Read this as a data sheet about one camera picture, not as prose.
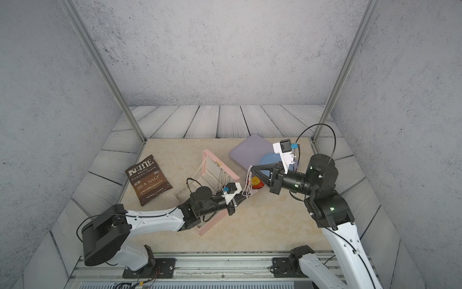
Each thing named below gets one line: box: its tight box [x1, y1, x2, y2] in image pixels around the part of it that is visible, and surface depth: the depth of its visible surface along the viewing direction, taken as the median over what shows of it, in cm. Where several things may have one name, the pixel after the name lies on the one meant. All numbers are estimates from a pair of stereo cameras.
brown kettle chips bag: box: [125, 154, 173, 207], surface depth 100 cm
